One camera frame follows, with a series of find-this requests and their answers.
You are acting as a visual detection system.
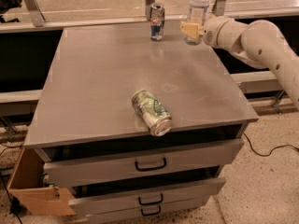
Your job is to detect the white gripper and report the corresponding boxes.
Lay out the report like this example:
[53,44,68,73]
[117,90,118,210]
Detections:
[180,16,228,48]

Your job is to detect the clear blue plastic water bottle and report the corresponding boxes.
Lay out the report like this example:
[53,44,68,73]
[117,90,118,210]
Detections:
[185,0,209,45]

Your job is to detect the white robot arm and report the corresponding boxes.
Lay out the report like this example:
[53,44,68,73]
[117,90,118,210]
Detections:
[180,15,299,109]

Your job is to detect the redbull can upright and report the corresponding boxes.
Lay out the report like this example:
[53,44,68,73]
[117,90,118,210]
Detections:
[149,3,164,41]

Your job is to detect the green soda can lying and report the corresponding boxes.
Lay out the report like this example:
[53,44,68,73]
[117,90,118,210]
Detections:
[132,90,172,136]

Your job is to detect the grey drawer cabinet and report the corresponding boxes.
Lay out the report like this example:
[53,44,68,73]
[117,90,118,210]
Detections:
[23,18,259,224]

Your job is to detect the middle grey drawer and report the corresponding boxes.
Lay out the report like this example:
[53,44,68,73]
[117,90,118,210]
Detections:
[69,177,225,216]

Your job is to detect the grey drawer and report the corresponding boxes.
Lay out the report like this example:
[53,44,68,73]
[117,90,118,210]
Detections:
[69,177,225,216]
[44,138,244,188]
[87,196,208,224]

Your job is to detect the bottom grey drawer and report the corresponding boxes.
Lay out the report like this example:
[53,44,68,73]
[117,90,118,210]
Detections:
[87,196,208,224]

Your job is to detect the top grey drawer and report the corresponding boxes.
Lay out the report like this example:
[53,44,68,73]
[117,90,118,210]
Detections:
[44,138,244,188]

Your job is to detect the wooden box beside cabinet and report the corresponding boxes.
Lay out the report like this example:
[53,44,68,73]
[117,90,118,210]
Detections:
[7,147,75,217]

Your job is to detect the black cable on floor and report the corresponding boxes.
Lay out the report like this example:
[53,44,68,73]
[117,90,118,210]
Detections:
[242,132,299,158]

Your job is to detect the metal railing frame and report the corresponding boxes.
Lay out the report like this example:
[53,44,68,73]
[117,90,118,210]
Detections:
[0,0,299,34]

